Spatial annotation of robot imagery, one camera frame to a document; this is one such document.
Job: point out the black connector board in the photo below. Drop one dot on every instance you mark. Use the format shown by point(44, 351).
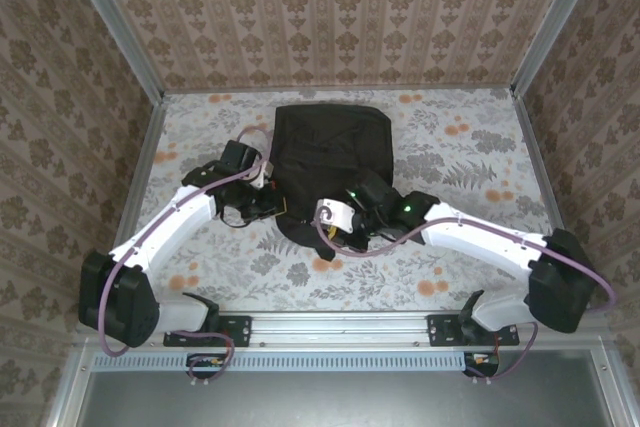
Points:
point(482, 361)
point(205, 362)

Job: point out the thin aluminium wall rail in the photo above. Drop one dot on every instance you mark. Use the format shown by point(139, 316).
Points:
point(425, 86)

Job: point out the black fabric backpack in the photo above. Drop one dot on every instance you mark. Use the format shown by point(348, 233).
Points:
point(330, 147)

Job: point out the aluminium side rail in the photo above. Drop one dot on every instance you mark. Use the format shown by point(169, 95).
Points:
point(134, 197)
point(542, 177)

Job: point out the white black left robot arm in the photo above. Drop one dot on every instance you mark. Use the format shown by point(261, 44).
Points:
point(165, 227)

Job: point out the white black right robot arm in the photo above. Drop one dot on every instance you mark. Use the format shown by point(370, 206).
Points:
point(475, 237)

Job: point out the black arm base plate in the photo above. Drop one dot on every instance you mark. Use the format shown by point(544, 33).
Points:
point(440, 329)
point(235, 331)

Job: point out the steel sheet panel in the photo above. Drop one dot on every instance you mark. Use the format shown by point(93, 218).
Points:
point(325, 402)

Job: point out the aluminium mounting rail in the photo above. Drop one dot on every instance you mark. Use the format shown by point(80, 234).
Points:
point(340, 327)

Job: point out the aluminium frame post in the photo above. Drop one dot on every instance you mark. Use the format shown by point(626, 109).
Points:
point(554, 22)
point(119, 22)

